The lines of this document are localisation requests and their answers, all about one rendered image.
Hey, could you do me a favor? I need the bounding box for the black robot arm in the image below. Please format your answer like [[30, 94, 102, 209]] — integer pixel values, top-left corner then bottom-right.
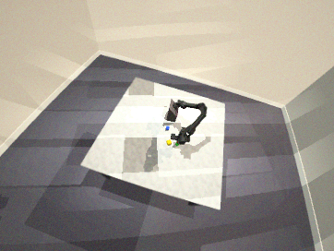
[[173, 100, 208, 145]]

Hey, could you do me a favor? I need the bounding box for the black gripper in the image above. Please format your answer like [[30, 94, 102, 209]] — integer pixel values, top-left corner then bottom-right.
[[171, 133, 190, 142]]

